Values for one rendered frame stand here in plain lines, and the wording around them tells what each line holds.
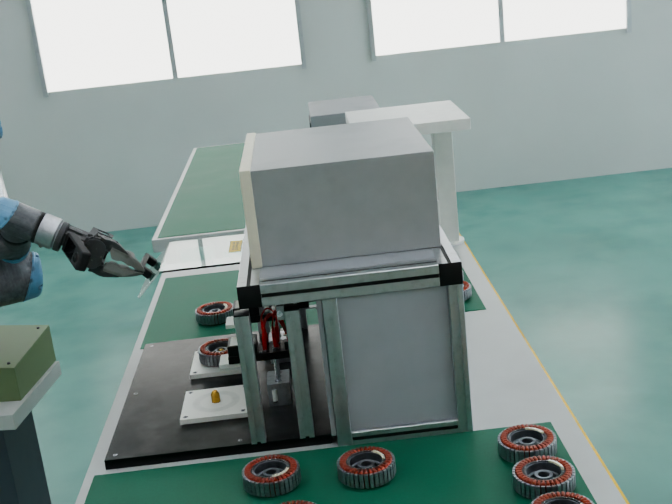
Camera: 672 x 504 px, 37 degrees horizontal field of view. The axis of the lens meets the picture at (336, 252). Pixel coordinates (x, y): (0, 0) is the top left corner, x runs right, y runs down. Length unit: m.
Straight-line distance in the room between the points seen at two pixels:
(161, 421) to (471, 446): 0.69
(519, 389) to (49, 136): 5.22
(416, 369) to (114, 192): 5.19
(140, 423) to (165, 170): 4.81
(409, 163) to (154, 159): 5.05
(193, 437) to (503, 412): 0.66
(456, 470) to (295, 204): 0.61
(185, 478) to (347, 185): 0.67
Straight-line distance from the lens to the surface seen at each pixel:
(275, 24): 6.79
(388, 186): 2.02
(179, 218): 4.07
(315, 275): 1.96
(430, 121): 2.98
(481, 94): 6.98
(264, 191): 2.01
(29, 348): 2.64
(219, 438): 2.14
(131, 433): 2.24
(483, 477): 1.94
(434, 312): 2.00
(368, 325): 1.99
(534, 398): 2.23
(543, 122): 7.10
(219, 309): 2.87
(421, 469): 1.98
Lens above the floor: 1.72
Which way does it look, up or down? 17 degrees down
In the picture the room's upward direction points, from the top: 6 degrees counter-clockwise
